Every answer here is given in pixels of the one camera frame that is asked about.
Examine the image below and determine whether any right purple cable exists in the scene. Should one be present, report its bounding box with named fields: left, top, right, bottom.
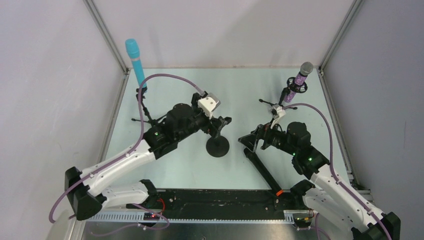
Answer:
left=281, top=102, right=393, bottom=240

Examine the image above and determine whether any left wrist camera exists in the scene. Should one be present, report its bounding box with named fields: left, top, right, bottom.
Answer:
left=197, top=93, right=221, bottom=119

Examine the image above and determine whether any blue toy microphone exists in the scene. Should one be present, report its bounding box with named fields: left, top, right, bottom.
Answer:
left=125, top=38, right=147, bottom=89

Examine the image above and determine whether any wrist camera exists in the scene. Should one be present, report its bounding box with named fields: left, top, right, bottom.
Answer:
left=197, top=93, right=221, bottom=119
left=270, top=104, right=286, bottom=129

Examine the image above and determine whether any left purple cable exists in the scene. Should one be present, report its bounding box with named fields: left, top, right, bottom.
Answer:
left=48, top=73, right=208, bottom=233

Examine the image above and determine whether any purple cable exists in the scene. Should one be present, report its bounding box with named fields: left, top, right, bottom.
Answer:
left=48, top=73, right=208, bottom=233
left=281, top=102, right=393, bottom=240

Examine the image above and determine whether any black microphone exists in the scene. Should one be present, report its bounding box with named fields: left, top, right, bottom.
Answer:
left=243, top=148, right=284, bottom=197

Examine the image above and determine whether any black tripod mic stand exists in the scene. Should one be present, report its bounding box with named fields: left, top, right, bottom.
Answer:
left=131, top=87, right=166, bottom=127

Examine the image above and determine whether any black round-base mic stand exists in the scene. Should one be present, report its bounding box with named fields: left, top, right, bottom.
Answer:
left=205, top=116, right=232, bottom=158

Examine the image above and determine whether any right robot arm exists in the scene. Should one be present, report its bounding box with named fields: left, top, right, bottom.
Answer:
left=238, top=122, right=401, bottom=240

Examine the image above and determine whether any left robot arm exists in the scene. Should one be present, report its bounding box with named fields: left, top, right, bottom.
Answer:
left=64, top=98, right=232, bottom=221

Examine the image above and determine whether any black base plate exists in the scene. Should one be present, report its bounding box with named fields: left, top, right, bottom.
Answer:
left=140, top=188, right=308, bottom=221

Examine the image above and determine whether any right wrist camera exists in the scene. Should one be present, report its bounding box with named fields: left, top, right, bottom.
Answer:
left=270, top=104, right=286, bottom=129

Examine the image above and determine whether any purple glitter microphone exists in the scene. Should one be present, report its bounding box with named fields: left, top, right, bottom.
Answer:
left=295, top=61, right=314, bottom=85

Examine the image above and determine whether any black shock-mount tripod stand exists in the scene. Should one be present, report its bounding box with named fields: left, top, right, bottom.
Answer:
left=277, top=77, right=308, bottom=107

